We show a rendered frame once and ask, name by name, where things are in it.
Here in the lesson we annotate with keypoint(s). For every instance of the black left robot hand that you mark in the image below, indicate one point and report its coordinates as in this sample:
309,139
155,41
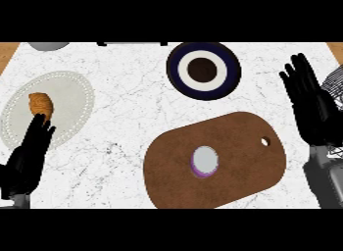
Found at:
27,157

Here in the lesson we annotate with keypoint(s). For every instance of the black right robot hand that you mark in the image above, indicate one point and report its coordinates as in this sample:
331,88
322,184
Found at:
309,108

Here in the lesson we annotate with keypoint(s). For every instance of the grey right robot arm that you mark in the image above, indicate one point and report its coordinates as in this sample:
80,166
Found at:
331,183

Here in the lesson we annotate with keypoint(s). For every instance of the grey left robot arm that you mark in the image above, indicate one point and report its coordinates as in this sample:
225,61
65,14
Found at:
18,201

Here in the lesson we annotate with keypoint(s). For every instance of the brown wooden cutting board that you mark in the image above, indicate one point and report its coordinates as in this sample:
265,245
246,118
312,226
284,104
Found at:
217,161

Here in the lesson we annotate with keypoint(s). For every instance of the purple-rimmed can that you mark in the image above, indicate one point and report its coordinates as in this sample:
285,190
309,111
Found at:
204,161

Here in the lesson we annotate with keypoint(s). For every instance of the orange-brown croissant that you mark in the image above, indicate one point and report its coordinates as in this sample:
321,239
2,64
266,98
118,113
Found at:
42,104

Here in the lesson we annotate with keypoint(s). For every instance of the pale grey oval placemat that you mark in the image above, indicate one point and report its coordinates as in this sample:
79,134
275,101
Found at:
62,104

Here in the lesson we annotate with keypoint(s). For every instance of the dark blue and white plate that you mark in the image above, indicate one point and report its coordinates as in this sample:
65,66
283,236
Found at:
203,70

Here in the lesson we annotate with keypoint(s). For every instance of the grey round bowl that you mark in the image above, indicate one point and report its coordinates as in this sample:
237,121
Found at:
47,46

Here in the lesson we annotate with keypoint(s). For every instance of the dark-legged pale appliance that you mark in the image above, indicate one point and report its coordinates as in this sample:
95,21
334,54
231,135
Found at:
130,43

